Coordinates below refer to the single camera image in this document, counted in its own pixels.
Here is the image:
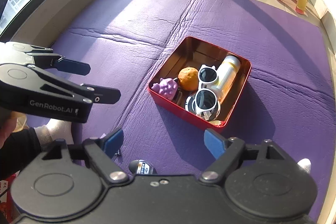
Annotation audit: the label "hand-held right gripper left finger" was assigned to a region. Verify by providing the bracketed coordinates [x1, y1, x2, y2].
[39, 127, 132, 182]

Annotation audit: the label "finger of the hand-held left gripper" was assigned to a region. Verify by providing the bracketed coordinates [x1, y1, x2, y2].
[0, 42, 91, 76]
[34, 68, 121, 105]

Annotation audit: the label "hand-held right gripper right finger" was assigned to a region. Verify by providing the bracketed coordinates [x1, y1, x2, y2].
[201, 128, 297, 182]

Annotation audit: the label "small black labelled container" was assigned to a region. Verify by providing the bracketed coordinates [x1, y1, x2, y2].
[129, 160, 158, 176]

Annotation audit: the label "red metal tin box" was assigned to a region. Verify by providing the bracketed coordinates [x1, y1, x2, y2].
[148, 36, 252, 132]

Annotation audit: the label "white round sunglasses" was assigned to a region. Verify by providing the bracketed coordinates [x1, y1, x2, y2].
[196, 64, 221, 119]

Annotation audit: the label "purple spiky toy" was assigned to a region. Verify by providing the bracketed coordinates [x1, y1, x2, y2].
[152, 77, 184, 104]

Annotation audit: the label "orange fruit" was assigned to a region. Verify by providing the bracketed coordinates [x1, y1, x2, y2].
[178, 67, 199, 91]

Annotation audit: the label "white yellow plastic bottle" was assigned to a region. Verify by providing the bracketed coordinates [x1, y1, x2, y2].
[215, 55, 241, 104]

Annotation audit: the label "person's left hand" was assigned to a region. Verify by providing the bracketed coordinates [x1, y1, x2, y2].
[0, 112, 17, 149]

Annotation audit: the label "person's left leg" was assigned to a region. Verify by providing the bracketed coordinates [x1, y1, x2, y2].
[0, 119, 72, 180]

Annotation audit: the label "person's leg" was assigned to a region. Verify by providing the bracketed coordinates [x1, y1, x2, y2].
[298, 158, 312, 174]
[0, 119, 72, 180]

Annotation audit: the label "purple floor mat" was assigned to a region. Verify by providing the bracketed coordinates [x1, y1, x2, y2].
[25, 0, 336, 224]

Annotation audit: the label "person's right leg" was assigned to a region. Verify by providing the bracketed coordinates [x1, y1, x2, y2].
[298, 158, 312, 174]

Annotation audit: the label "red printed flat object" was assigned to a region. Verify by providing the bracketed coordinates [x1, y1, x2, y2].
[0, 173, 17, 216]

